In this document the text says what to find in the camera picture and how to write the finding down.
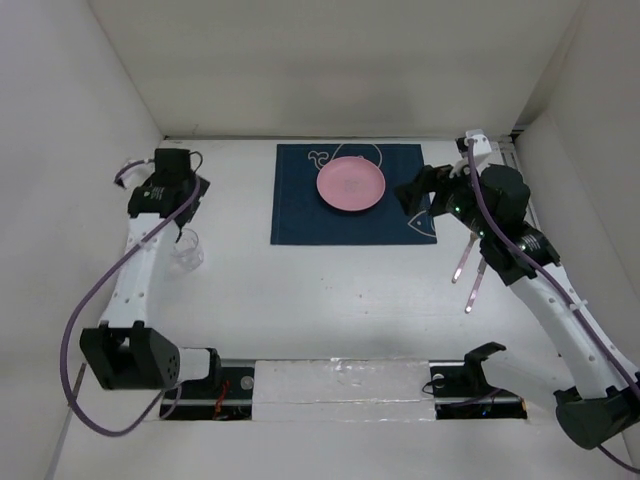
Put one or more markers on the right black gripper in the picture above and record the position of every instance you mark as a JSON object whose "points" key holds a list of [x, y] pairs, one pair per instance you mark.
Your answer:
{"points": [[411, 194]]}

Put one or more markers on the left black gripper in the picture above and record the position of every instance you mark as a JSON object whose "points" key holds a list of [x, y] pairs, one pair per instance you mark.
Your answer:
{"points": [[204, 186]]}

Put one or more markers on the pink plastic plate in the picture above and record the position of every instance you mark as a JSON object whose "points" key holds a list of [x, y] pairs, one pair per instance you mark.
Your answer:
{"points": [[351, 184]]}

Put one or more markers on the clear plastic cup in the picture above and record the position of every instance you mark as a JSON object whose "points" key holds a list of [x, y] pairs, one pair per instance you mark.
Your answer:
{"points": [[187, 254]]}

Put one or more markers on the dark blue cloth placemat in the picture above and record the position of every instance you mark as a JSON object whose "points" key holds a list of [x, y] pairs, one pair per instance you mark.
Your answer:
{"points": [[300, 217]]}

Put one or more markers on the silver knife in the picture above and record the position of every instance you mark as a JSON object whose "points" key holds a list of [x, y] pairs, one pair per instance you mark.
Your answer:
{"points": [[476, 286]]}

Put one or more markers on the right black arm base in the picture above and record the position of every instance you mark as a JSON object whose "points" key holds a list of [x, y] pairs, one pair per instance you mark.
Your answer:
{"points": [[461, 391]]}

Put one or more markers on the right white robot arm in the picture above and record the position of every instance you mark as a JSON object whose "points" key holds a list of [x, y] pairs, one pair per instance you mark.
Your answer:
{"points": [[598, 398]]}

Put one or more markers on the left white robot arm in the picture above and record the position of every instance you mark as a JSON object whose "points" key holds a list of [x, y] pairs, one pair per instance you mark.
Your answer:
{"points": [[125, 351]]}

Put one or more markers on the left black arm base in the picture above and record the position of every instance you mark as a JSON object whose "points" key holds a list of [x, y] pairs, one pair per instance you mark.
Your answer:
{"points": [[231, 400]]}

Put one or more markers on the silver fork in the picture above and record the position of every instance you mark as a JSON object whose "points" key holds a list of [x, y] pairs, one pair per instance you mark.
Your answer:
{"points": [[463, 259]]}

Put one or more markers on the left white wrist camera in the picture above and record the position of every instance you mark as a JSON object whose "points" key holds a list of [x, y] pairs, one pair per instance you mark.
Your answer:
{"points": [[133, 174]]}

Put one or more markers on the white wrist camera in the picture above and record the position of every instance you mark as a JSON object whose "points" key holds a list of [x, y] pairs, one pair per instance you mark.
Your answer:
{"points": [[133, 174], [476, 144]]}

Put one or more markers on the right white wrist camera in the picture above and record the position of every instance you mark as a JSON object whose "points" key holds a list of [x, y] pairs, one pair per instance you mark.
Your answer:
{"points": [[476, 144]]}

